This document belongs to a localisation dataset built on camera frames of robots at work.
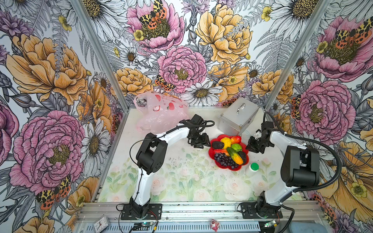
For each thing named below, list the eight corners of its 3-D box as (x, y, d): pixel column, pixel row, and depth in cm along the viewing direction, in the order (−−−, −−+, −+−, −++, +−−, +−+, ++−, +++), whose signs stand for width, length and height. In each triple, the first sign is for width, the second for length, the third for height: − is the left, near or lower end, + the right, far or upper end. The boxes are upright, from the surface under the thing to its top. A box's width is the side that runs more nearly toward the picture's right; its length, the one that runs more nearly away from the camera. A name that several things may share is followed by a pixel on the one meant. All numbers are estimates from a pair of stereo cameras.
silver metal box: (217, 129, 111) (220, 113, 97) (236, 112, 122) (241, 96, 109) (234, 142, 103) (241, 127, 90) (253, 122, 115) (261, 106, 102)
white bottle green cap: (245, 177, 88) (251, 170, 80) (244, 169, 91) (249, 162, 83) (253, 177, 88) (260, 170, 80) (251, 169, 91) (257, 162, 83)
